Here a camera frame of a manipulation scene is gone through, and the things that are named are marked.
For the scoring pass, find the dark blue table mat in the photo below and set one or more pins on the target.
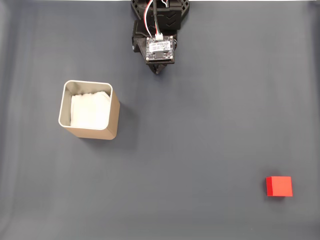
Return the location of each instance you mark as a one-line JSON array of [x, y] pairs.
[[200, 125]]

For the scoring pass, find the white tissue paper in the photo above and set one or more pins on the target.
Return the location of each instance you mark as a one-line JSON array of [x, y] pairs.
[[87, 110]]

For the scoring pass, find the camera circuit board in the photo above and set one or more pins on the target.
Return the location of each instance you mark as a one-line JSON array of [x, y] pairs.
[[160, 48]]

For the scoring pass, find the red cube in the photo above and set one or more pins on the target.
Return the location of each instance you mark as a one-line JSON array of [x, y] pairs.
[[280, 186]]

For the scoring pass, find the beige square box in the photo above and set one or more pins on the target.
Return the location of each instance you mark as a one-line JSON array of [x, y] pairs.
[[113, 117]]

